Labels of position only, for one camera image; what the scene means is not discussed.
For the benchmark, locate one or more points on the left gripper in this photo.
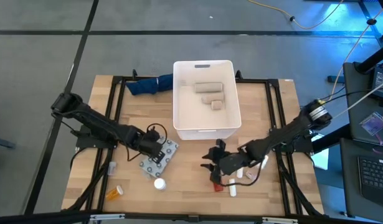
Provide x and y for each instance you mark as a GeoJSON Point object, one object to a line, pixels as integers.
{"type": "Point", "coordinates": [149, 147]}

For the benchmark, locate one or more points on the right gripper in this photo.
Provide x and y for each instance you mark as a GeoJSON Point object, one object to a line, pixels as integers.
{"type": "Point", "coordinates": [231, 163]}

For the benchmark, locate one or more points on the grey patterned blister pack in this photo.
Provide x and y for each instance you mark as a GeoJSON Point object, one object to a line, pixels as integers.
{"type": "Point", "coordinates": [157, 170]}

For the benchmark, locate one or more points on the red bottle white cap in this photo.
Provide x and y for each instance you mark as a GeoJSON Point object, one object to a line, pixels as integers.
{"type": "Point", "coordinates": [218, 187]}

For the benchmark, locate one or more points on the white-capped jar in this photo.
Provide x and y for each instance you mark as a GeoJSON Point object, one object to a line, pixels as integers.
{"type": "Point", "coordinates": [159, 183]}

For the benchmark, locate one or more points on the white plastic tube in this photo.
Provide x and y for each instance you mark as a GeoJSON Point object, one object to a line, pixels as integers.
{"type": "Point", "coordinates": [239, 173]}
{"type": "Point", "coordinates": [232, 187]}

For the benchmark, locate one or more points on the white pill bottle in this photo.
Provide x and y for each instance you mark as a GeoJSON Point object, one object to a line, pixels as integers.
{"type": "Point", "coordinates": [265, 161]}

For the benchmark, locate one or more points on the orange pill bottle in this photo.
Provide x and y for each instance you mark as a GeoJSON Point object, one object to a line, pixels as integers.
{"type": "Point", "coordinates": [114, 193]}

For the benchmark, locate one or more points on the small beige bandage roll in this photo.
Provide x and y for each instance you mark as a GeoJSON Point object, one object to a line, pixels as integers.
{"type": "Point", "coordinates": [216, 105]}

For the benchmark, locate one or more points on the medium beige bandage roll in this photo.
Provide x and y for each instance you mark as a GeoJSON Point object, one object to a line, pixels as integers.
{"type": "Point", "coordinates": [212, 98]}

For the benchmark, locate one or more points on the long beige bandage roll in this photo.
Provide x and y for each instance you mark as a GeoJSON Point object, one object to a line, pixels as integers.
{"type": "Point", "coordinates": [208, 87]}

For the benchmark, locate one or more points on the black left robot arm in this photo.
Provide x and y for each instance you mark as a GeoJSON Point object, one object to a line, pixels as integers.
{"type": "Point", "coordinates": [97, 123]}

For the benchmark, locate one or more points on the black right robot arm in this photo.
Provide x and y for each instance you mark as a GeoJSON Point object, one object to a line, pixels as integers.
{"type": "Point", "coordinates": [281, 137]}

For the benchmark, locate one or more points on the white plastic bin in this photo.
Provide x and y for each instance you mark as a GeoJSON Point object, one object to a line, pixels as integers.
{"type": "Point", "coordinates": [191, 118]}

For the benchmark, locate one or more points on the black overhead crossbeam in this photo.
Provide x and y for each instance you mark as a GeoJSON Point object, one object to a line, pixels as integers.
{"type": "Point", "coordinates": [191, 218]}

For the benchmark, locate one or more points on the blue cloth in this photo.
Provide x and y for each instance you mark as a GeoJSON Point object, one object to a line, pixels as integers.
{"type": "Point", "coordinates": [147, 86]}

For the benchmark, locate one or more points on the black diagonal pole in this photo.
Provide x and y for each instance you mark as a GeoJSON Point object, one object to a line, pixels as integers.
{"type": "Point", "coordinates": [331, 138]}
{"type": "Point", "coordinates": [373, 57]}

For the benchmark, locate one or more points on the black side desk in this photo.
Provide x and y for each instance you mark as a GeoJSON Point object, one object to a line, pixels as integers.
{"type": "Point", "coordinates": [350, 174]}
{"type": "Point", "coordinates": [359, 105]}

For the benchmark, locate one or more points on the small black floor box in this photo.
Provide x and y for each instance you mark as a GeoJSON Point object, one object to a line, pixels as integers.
{"type": "Point", "coordinates": [332, 78]}

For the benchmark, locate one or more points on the grey floor object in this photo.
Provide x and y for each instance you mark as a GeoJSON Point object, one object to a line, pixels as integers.
{"type": "Point", "coordinates": [2, 143]}

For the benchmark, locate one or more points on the black keyboard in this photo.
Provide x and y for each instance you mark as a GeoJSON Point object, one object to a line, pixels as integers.
{"type": "Point", "coordinates": [376, 177]}

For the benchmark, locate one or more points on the black laptop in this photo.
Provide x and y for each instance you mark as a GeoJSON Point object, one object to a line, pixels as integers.
{"type": "Point", "coordinates": [381, 82]}

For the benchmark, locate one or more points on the black stand rods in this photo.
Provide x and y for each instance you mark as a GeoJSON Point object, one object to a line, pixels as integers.
{"type": "Point", "coordinates": [373, 29]}

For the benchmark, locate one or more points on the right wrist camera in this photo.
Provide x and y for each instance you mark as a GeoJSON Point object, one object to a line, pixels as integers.
{"type": "Point", "coordinates": [220, 144]}

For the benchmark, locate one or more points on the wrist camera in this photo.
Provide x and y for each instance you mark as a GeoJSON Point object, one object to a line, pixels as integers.
{"type": "Point", "coordinates": [152, 134]}
{"type": "Point", "coordinates": [220, 144]}

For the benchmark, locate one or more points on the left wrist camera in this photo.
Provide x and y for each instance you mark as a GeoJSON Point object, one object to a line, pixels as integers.
{"type": "Point", "coordinates": [152, 134]}

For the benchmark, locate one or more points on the silver beam bracket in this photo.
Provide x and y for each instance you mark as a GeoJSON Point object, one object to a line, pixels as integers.
{"type": "Point", "coordinates": [280, 220]}
{"type": "Point", "coordinates": [107, 216]}

